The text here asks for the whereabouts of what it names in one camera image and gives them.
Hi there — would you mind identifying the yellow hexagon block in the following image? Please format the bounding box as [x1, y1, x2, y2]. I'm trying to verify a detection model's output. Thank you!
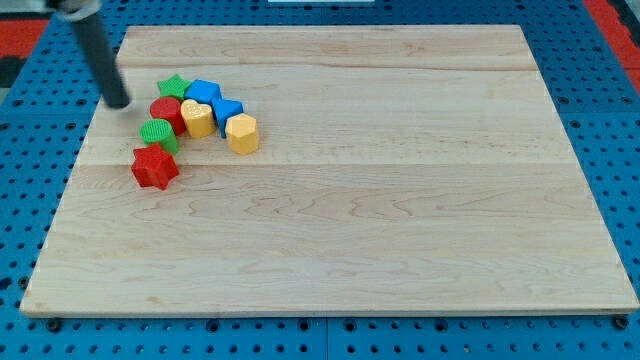
[225, 113, 260, 155]

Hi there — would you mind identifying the grey rod mount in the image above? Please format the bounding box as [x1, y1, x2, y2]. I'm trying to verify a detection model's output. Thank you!
[45, 0, 103, 21]

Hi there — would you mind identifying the green cylinder block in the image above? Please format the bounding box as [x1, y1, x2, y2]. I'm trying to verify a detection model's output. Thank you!
[139, 119, 179, 155]

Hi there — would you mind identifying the blue cube block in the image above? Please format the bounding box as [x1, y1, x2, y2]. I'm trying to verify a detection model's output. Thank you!
[184, 79, 222, 104]

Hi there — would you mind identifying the red cylinder block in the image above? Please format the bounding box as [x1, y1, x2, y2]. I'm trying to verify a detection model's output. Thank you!
[149, 97, 186, 136]

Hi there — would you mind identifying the green star block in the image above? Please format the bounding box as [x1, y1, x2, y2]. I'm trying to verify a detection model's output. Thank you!
[157, 74, 192, 102]

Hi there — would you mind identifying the yellow heart block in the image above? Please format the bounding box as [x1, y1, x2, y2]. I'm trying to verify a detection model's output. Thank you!
[180, 99, 216, 138]

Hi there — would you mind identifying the wooden board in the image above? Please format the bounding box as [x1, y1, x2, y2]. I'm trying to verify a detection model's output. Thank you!
[21, 25, 639, 318]

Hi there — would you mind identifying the red star block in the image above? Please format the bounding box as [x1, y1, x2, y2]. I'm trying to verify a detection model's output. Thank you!
[131, 143, 180, 190]

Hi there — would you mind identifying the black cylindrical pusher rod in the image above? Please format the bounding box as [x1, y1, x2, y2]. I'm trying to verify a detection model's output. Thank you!
[71, 13, 131, 109]

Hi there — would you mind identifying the blue triangle block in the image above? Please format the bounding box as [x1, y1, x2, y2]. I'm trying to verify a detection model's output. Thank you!
[212, 98, 244, 139]

